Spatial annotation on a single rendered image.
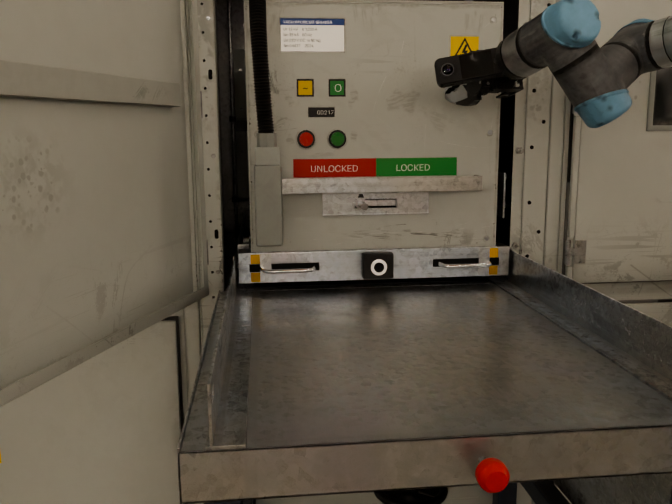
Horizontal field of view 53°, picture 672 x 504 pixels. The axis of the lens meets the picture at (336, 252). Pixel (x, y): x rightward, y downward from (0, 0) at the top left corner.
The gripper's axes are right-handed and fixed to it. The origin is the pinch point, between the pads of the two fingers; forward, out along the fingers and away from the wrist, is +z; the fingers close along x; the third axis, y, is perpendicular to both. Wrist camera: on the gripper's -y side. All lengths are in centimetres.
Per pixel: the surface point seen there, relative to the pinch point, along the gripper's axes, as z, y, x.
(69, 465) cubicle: 38, -72, -64
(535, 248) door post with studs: 4.9, 19.7, -30.5
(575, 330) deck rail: -24, 3, -45
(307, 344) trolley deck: -14, -37, -43
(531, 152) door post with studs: 0.3, 18.1, -11.6
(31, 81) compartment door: -21, -71, -6
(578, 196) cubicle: -1.7, 26.6, -21.2
